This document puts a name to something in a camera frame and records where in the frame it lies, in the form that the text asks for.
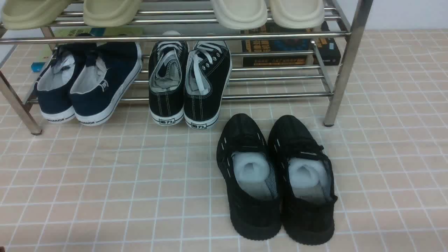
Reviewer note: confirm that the navy canvas shoe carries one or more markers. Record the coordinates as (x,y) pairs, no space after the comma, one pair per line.
(57,78)
(109,70)

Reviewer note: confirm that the silver metal shoe rack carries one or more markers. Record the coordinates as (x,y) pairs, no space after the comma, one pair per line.
(333,90)

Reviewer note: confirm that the black knit shoe left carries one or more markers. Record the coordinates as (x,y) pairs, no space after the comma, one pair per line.
(250,178)

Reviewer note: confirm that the black knit shoe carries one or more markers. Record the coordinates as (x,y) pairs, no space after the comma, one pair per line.
(250,178)
(306,180)

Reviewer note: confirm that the black canvas sneaker right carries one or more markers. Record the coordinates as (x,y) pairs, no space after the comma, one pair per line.
(208,72)

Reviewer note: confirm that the black canvas sneaker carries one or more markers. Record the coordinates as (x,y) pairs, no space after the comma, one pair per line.
(208,72)
(167,74)

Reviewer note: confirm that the black and orange book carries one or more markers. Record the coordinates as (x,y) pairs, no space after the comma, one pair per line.
(276,44)

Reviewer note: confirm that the black canvas sneaker left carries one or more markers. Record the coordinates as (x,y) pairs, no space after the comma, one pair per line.
(167,74)

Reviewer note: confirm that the black knit shoe right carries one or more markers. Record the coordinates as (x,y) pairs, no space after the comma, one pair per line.
(306,180)

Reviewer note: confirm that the cream slipper left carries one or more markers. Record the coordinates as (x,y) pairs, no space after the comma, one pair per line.
(240,14)

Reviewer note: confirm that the cream slipper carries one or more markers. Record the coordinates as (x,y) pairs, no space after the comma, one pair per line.
(240,14)
(297,14)

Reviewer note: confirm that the cream slipper right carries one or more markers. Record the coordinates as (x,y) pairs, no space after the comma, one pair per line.
(297,14)

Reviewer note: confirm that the green and blue book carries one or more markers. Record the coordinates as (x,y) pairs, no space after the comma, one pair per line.
(46,52)

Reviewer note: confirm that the olive green slipper right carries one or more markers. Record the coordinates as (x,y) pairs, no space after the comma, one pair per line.
(109,13)

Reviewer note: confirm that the olive green slipper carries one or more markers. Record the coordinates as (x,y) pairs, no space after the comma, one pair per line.
(31,14)
(109,13)

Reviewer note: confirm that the olive green slipper left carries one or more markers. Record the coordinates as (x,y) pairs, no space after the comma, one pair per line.
(31,14)

